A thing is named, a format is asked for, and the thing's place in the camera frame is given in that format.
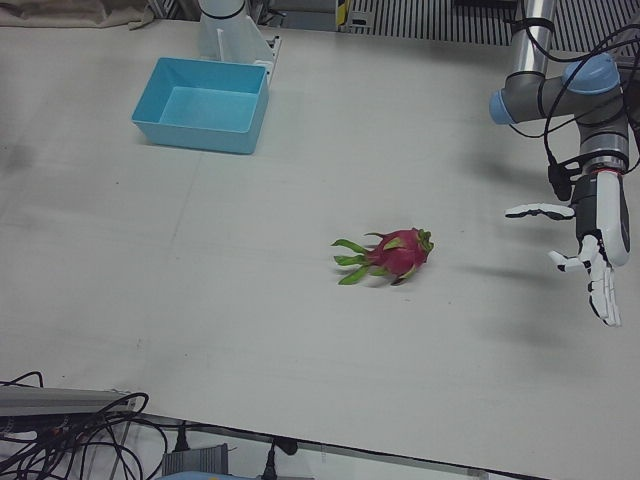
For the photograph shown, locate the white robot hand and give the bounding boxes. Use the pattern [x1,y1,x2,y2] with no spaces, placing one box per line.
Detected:
[504,170,631,329]

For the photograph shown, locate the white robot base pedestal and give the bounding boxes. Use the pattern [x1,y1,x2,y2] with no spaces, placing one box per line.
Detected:
[197,0,285,76]

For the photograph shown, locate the light blue plastic bin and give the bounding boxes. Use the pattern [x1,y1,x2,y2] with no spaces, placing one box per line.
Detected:
[130,56,271,156]

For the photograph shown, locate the pink dragon fruit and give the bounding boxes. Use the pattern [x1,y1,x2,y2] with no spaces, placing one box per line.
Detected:
[330,227,435,287]

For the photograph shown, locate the ribbed gray panel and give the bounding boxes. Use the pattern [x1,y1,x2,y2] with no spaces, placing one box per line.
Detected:
[344,0,640,69]

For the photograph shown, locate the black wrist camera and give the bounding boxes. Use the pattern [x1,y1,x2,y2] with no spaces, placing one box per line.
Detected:
[546,158,584,202]

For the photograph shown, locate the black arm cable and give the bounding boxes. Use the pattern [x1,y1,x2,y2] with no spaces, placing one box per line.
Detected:
[509,0,640,176]

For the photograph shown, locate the black hub orange ports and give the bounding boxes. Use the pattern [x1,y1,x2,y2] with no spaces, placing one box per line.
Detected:
[0,413,101,441]

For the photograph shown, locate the dark finned control box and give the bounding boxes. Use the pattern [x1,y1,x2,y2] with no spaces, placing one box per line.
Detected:
[160,442,230,477]

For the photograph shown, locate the beige cloth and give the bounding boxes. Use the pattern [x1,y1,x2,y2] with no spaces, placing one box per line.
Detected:
[0,0,157,32]

